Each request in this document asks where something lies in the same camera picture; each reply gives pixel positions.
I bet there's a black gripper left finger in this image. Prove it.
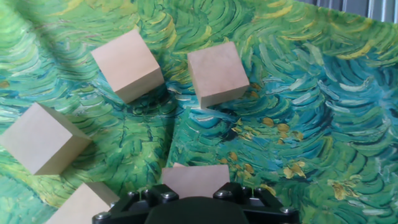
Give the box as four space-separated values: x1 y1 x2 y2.
92 183 180 224

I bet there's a green blue painted cloth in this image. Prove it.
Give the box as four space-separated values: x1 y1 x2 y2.
0 0 398 224

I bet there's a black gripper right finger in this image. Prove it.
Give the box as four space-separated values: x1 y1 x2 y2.
213 182 300 224

